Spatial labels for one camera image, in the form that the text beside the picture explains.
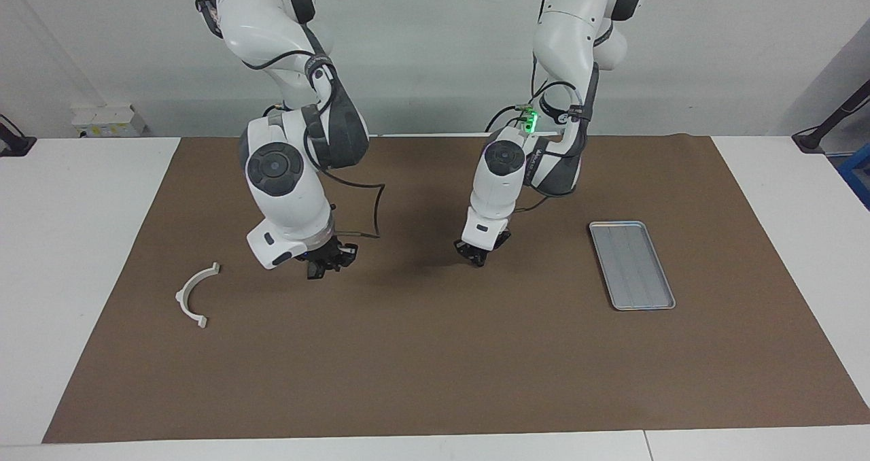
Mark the silver metal tray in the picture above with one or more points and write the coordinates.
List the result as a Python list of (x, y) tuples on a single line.
[(632, 267)]

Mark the white power strip box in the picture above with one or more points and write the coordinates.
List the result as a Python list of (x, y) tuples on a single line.
[(105, 120)]

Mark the blue box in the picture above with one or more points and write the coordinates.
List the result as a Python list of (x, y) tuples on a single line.
[(858, 179)]

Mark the brown table mat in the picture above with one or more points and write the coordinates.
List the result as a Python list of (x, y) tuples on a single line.
[(435, 352)]

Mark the white curved plastic bracket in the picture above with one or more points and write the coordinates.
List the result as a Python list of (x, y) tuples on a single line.
[(182, 299)]

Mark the black clamp mount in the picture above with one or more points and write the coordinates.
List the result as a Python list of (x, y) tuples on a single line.
[(15, 145)]

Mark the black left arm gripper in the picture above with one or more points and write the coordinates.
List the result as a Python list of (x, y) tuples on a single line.
[(484, 243)]

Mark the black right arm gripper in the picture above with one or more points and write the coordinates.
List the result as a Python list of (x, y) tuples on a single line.
[(333, 251)]

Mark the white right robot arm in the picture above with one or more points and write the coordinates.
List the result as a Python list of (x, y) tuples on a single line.
[(285, 196)]

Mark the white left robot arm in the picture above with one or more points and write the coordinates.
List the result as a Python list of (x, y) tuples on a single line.
[(499, 189)]

